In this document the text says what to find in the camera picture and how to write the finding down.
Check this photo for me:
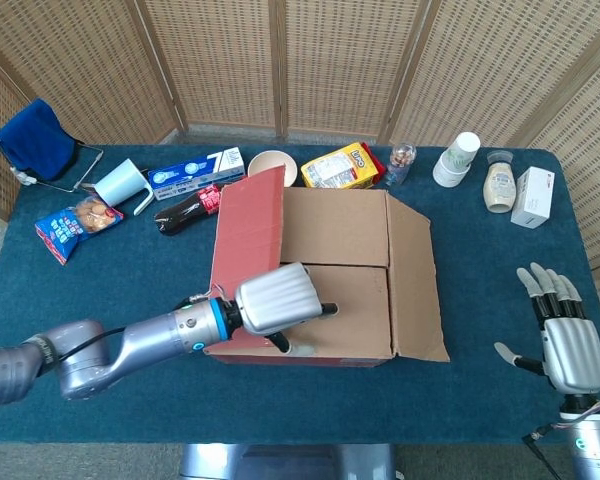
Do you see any stack of white paper cups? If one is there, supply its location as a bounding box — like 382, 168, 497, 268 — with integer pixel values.
432, 149, 472, 189

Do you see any light blue plastic mug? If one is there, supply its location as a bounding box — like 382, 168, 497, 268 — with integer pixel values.
82, 158, 155, 217

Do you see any metal wire rack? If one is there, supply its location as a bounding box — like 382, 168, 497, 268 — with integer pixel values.
0, 139, 105, 194

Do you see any small clear snack bottle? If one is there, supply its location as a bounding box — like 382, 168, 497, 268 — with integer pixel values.
384, 143, 417, 187

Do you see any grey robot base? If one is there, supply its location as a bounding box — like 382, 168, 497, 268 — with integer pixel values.
178, 442, 397, 480

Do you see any dark blue cloth-covered table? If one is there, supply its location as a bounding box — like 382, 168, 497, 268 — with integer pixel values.
0, 143, 600, 446

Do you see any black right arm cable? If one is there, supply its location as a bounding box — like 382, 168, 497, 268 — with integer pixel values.
522, 422, 574, 480

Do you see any cola bottle red label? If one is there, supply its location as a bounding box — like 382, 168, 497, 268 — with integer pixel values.
153, 183, 224, 236

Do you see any blue cookie snack bag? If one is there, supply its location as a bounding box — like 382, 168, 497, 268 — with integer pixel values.
34, 195, 125, 266

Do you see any blue white toothpaste box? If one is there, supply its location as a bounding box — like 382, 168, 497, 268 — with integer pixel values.
147, 146, 246, 193

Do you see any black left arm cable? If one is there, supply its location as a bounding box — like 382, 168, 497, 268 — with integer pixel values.
44, 325, 129, 374

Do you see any red cardboard shipping box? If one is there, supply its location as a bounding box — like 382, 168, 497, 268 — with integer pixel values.
202, 164, 451, 369

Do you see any mayonnaise squeeze bottle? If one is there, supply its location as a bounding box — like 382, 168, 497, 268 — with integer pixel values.
482, 150, 518, 215

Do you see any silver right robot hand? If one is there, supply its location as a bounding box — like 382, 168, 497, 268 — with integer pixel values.
493, 261, 600, 396

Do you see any blue towel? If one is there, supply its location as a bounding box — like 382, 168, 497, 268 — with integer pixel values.
0, 98, 79, 182

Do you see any wicker folding screen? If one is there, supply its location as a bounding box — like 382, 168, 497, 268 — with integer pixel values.
0, 0, 600, 361

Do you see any white carton box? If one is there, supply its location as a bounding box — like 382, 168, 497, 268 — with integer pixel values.
510, 166, 556, 231

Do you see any yellow cracker package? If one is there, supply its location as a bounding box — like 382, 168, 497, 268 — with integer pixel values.
300, 141, 387, 190

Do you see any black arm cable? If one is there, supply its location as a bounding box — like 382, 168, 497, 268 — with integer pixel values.
522, 422, 574, 480
44, 325, 129, 374

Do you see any cream bowl red outside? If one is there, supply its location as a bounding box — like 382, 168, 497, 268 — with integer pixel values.
247, 150, 299, 189

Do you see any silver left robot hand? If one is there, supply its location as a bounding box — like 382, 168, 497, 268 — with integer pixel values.
233, 262, 340, 357

